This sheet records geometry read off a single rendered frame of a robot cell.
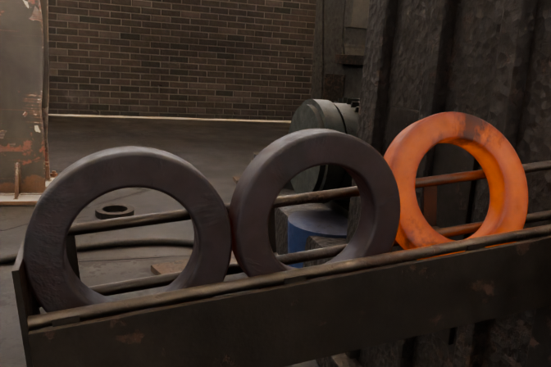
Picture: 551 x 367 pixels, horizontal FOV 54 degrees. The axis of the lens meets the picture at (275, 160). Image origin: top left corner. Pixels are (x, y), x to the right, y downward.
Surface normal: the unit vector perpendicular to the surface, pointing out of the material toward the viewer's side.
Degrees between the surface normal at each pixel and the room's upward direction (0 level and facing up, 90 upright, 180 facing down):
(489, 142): 70
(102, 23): 90
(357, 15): 90
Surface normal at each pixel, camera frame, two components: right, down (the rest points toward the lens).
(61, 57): 0.31, 0.20
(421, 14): -0.95, 0.00
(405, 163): 0.28, -0.15
